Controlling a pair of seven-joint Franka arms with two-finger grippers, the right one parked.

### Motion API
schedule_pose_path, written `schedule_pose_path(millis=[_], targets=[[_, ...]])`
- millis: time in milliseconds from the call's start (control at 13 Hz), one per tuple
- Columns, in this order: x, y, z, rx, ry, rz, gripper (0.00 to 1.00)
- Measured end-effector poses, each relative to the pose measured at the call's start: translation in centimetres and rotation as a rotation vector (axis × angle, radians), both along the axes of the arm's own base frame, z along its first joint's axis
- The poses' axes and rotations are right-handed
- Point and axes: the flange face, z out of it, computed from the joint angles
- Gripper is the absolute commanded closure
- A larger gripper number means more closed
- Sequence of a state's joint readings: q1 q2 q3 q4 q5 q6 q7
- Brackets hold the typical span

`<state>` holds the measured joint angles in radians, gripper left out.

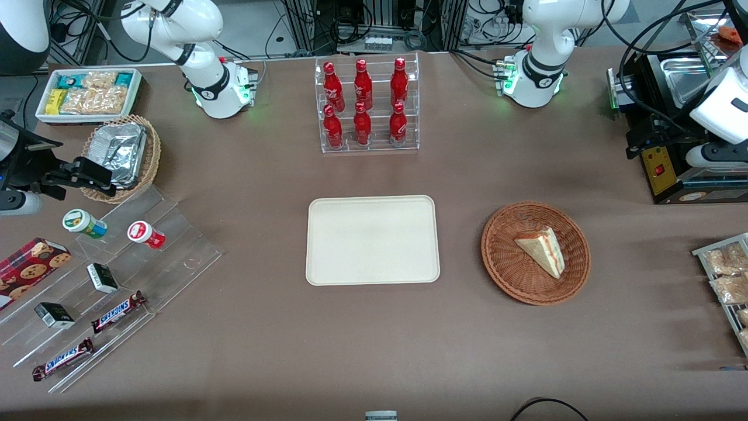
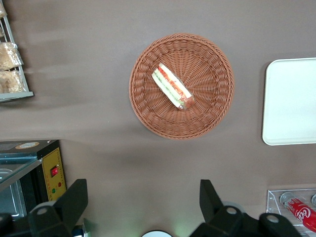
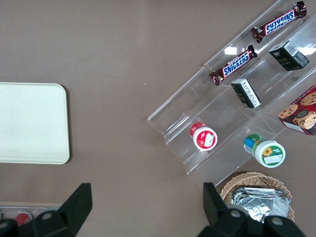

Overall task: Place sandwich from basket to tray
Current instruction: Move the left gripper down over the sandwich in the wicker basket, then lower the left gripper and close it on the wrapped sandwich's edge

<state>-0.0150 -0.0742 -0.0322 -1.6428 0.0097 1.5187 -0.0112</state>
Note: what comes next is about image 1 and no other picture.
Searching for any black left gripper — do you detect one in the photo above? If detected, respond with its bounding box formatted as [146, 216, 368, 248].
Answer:
[625, 114, 711, 161]

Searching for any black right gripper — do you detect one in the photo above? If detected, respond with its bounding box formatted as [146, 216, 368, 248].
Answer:
[0, 132, 113, 201]

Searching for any triangular sandwich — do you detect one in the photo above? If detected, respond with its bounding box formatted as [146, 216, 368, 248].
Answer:
[514, 226, 566, 279]

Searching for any light tan wicker basket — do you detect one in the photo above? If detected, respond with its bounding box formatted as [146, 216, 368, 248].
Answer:
[81, 114, 162, 204]

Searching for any steel shelf tray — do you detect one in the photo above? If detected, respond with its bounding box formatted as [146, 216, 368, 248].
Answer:
[681, 9, 748, 59]

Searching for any brown round wicker basket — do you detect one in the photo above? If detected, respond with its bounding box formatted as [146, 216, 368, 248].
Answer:
[480, 201, 591, 306]

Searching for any beige rectangular tray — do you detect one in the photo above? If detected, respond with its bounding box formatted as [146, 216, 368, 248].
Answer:
[306, 195, 441, 287]

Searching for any black machine with yellow panel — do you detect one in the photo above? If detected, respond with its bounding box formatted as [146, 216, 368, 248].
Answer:
[607, 50, 748, 205]

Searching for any green lid yogurt cup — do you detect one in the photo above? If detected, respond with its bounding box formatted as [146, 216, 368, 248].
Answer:
[63, 209, 108, 239]

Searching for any white rectangular snack bin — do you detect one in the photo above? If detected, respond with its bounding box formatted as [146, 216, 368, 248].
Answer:
[35, 68, 143, 125]

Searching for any clear cracker bag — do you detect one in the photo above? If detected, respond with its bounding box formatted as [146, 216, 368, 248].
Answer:
[60, 87, 129, 115]
[82, 71, 119, 89]

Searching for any red lid yogurt cup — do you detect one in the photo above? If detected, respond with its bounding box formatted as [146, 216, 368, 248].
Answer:
[127, 220, 166, 250]

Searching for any red chocolate chip cookie box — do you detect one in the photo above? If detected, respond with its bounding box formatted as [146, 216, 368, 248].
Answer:
[0, 237, 72, 310]

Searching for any small black carton box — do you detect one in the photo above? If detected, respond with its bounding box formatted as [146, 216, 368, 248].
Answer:
[86, 263, 119, 294]
[34, 302, 75, 329]

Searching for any clear acrylic stepped display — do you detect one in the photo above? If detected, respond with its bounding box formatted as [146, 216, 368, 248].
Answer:
[0, 186, 223, 394]

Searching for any brown Snickers bar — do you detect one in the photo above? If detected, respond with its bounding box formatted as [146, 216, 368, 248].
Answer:
[32, 337, 94, 382]
[91, 291, 147, 334]

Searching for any red soda bottle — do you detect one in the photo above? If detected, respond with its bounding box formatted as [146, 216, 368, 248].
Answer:
[354, 58, 373, 111]
[390, 57, 409, 107]
[353, 102, 372, 146]
[323, 104, 344, 149]
[323, 61, 345, 113]
[389, 101, 408, 145]

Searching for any clear acrylic bottle rack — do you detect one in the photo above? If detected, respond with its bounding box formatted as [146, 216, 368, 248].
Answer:
[314, 51, 420, 154]

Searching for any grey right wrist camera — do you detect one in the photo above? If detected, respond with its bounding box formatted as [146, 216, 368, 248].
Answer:
[0, 191, 43, 217]

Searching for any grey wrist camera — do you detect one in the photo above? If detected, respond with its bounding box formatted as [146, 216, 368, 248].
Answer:
[685, 143, 748, 171]
[0, 191, 43, 217]

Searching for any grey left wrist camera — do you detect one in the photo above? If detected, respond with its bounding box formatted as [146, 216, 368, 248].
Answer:
[685, 143, 748, 171]

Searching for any grey wire rack tray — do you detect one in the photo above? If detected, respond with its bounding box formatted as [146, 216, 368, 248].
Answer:
[692, 233, 748, 357]

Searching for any black looped cable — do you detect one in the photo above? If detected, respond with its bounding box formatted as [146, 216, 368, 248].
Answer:
[510, 398, 589, 421]

